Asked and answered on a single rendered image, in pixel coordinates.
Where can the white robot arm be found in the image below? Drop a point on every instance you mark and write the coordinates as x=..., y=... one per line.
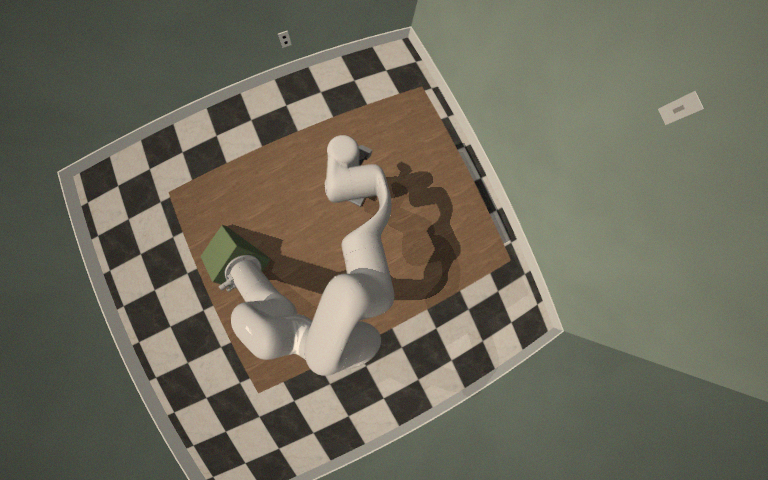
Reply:
x=364, y=292

